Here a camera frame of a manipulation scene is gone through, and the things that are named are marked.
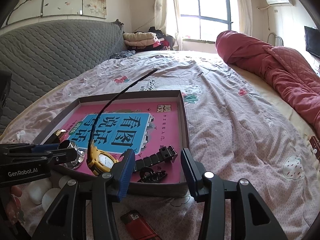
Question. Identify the window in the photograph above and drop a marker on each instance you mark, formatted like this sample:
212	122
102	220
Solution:
212	5

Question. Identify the dark patterned cloth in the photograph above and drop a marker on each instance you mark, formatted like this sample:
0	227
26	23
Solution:
122	55

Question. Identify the grey quilted headboard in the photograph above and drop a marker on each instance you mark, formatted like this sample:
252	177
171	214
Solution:
50	55

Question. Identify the black television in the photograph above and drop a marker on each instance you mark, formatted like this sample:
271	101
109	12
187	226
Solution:
312	41

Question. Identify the cream curtain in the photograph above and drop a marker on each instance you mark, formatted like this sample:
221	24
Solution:
243	10
166	15

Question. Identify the white cartoon charger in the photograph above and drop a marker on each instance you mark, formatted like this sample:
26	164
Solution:
21	133

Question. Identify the red quilt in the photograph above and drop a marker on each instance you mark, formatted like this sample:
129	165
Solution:
275	62

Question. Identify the black hair clip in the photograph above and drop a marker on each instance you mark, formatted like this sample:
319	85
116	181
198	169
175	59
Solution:
150	176

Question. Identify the yellow and black wristwatch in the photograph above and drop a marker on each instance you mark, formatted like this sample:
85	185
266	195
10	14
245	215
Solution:
102	161

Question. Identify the pile of colourful clothes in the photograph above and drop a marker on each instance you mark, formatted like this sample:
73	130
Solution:
163	43

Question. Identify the pink printed bed sheet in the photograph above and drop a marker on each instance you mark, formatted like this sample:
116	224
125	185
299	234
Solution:
237	130

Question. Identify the cream folded blanket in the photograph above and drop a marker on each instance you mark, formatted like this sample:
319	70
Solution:
137	40

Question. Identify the small brown box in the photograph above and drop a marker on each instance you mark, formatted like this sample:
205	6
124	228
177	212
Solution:
315	145

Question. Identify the white metal rack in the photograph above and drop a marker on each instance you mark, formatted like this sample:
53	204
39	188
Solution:
277	38

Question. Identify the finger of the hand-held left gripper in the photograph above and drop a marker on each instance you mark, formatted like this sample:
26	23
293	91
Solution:
42	148
62	156

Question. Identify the grey cardboard box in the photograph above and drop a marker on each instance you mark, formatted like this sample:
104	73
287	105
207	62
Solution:
160	189

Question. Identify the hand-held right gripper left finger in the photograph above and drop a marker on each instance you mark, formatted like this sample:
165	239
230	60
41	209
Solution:
125	175

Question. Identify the red lighter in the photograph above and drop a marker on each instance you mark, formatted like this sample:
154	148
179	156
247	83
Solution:
140	226

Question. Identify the pink and blue book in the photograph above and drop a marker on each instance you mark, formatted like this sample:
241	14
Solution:
165	130

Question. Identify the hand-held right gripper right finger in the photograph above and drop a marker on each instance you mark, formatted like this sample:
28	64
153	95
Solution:
188	175

